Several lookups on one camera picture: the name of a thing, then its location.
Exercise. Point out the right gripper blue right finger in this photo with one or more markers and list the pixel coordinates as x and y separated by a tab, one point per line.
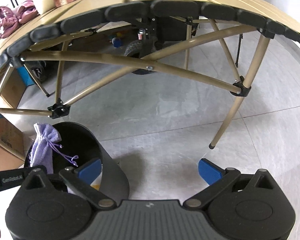
209	171

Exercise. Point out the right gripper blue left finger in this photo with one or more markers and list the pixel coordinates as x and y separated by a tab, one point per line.
90	171

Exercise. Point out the cardboard box on floor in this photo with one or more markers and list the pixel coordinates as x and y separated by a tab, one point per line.
14	145

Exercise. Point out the black trash bin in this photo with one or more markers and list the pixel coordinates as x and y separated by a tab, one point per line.
105	193

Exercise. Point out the purple drawstring pouch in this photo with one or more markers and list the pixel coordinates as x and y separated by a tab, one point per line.
48	140

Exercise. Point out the folding table frame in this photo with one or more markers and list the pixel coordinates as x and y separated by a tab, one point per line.
151	63

